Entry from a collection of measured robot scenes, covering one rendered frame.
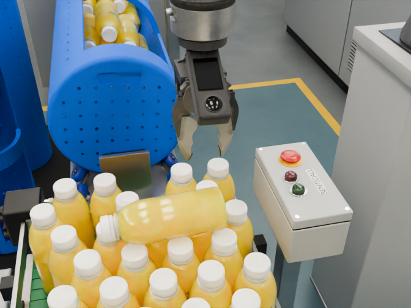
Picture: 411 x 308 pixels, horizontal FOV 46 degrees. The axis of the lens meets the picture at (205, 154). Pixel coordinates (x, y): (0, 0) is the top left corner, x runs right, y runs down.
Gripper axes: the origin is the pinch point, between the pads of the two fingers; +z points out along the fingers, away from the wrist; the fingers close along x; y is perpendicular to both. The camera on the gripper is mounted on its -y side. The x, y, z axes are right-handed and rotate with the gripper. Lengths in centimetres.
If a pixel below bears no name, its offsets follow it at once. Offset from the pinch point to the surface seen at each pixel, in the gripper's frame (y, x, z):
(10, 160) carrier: 89, 52, 58
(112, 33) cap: 58, 11, 1
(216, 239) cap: -12.3, 1.0, 7.2
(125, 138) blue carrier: 23.3, 12.1, 10.8
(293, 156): 1.9, -16.5, 4.5
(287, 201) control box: -8.0, -11.7, 5.7
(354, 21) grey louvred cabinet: 200, -140, 64
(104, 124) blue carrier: 23.3, 15.8, 6.7
